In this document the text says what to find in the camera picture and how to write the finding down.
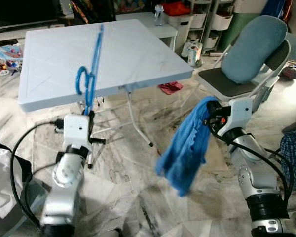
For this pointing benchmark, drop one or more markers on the blue hanging cloth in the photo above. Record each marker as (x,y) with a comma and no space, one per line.
(274,7)

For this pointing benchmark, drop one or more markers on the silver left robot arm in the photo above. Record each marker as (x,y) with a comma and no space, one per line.
(64,173)

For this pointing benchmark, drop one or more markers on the shelf rack with white bins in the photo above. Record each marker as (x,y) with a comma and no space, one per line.
(222,22)

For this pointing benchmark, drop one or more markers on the blue plaid garment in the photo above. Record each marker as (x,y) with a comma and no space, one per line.
(295,158)

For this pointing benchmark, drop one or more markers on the white folding chair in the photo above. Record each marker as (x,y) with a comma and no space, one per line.
(214,81)

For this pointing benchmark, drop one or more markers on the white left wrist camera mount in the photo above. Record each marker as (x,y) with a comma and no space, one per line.
(75,129)

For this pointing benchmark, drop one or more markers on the crumpled red cloth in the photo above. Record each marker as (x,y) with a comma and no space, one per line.
(170,88)

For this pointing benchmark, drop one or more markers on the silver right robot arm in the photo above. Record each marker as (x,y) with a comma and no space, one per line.
(256,173)

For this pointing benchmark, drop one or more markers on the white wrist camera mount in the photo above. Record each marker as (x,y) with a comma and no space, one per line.
(75,129)
(240,113)

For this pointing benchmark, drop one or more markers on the blue grey seat cushion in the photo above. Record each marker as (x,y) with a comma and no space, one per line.
(251,49)

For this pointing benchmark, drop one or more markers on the colourful floor toys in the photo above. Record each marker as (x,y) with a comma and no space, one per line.
(7,52)

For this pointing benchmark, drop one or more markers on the dark purple bag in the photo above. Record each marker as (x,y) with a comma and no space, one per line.
(291,73)

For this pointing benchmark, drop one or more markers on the folded red cloth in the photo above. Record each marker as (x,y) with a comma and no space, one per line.
(176,9)

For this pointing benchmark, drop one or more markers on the black television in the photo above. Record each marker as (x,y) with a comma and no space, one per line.
(19,12)

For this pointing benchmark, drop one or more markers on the blue plastic hanger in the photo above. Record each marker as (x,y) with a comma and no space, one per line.
(90,101)

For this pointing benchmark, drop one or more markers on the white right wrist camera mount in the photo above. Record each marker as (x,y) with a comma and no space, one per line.
(240,113)

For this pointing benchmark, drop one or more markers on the clear water bottle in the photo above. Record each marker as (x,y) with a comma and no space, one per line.
(159,17)

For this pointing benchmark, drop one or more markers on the white plastic bag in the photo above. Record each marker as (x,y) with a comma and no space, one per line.
(192,54)

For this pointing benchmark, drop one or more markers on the low white side table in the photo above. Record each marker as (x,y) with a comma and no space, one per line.
(160,30)

